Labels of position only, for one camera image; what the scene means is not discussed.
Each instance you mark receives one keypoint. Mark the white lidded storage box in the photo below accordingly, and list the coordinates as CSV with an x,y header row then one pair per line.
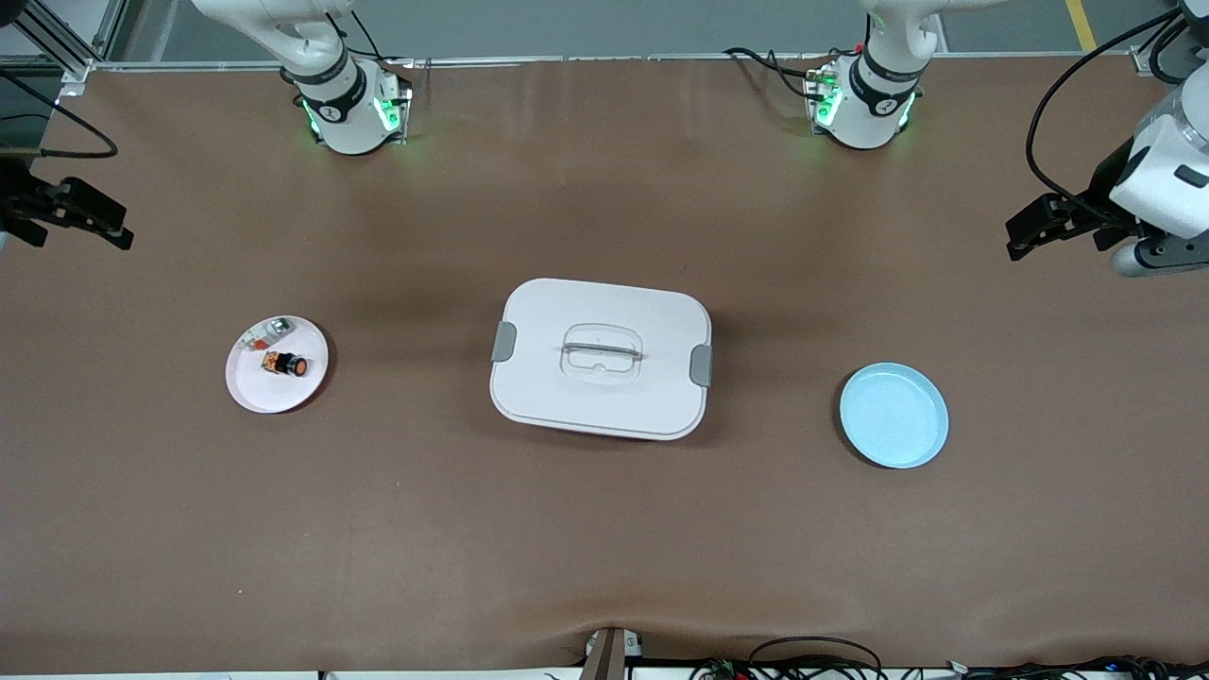
x,y
604,397

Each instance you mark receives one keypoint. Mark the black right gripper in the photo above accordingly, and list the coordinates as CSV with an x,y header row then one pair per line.
x,y
21,203

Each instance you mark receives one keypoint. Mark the pink round plate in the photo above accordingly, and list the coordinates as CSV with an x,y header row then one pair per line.
x,y
279,389

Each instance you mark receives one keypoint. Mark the aluminium frame with diagonal brace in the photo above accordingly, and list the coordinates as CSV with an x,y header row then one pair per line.
x,y
71,57

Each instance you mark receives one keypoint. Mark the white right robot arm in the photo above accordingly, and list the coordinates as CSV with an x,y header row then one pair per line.
x,y
345,113

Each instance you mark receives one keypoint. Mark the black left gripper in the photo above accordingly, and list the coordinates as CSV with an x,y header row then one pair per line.
x,y
1094,200

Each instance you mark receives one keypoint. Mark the front camera mount bracket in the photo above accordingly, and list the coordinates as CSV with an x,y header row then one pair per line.
x,y
609,656

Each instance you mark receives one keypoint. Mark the aluminium frame corner post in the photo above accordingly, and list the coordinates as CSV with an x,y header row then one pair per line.
x,y
1145,59

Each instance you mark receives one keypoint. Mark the orange push button switch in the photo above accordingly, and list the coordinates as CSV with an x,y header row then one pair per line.
x,y
285,363

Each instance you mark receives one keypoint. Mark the light blue round plate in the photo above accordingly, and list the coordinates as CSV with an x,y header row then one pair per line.
x,y
893,420

